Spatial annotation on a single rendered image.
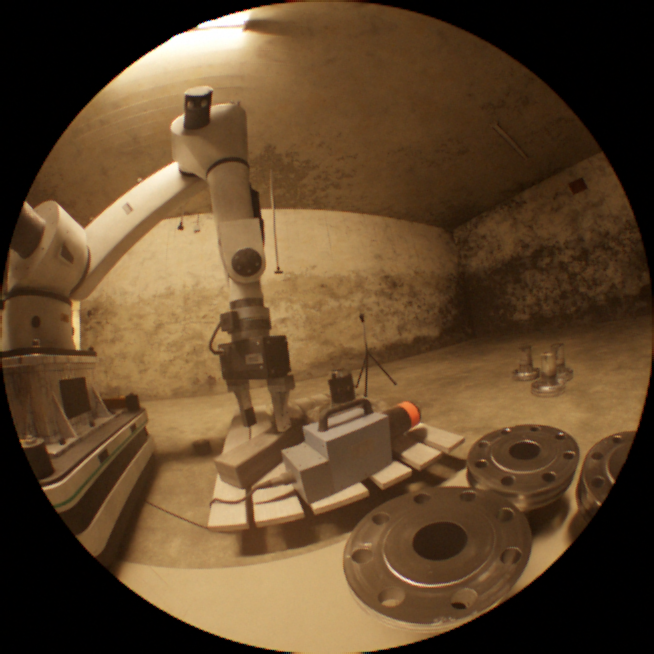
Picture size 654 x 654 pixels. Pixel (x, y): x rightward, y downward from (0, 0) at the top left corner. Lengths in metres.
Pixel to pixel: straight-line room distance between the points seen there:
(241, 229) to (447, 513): 0.91
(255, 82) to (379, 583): 2.83
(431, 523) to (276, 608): 0.38
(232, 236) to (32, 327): 0.84
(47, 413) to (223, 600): 0.69
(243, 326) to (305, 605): 0.77
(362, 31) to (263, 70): 0.95
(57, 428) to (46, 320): 0.37
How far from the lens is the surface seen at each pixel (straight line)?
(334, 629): 0.56
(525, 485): 0.45
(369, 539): 0.37
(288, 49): 2.49
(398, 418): 0.73
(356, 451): 0.61
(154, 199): 1.21
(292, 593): 0.61
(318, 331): 3.51
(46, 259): 0.95
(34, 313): 1.02
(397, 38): 2.64
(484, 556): 0.34
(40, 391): 0.88
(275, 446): 0.80
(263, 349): 0.67
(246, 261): 0.75
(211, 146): 1.05
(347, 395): 1.10
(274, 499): 0.66
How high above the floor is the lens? 0.54
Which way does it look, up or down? 4 degrees up
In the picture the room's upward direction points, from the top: 9 degrees counter-clockwise
